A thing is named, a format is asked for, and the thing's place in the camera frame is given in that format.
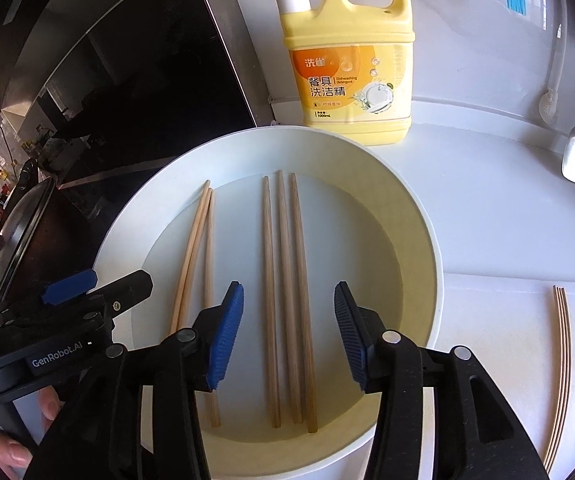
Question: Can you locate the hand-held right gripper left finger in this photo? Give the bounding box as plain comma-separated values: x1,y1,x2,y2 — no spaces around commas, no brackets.
22,280,245,480

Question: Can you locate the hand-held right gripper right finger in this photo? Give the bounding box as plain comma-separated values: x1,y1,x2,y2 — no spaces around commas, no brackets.
334,281,551,480

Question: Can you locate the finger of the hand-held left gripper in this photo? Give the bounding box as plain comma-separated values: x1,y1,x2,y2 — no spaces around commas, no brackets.
0,269,105,321
98,270,154,331

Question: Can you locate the single wooden chopstick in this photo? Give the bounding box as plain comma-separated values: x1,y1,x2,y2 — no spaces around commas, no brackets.
168,180,211,335
275,169,303,424
288,173,318,434
176,188,216,333

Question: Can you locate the white round basin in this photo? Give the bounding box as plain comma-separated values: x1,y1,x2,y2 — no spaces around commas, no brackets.
91,127,441,480

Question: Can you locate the bundle of wooden chopsticks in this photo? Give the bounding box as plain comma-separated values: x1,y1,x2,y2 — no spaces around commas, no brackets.
542,286,573,473

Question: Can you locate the person's left hand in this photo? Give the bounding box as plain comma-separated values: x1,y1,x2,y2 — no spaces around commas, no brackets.
0,387,65,480

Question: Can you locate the black pot with lid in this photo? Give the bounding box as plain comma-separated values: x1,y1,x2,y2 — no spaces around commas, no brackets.
0,160,100,311

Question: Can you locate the yellow detergent pump bottle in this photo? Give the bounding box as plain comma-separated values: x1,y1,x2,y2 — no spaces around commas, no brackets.
244,0,417,147

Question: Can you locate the black induction cooktop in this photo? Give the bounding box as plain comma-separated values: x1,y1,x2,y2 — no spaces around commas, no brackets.
0,0,258,161

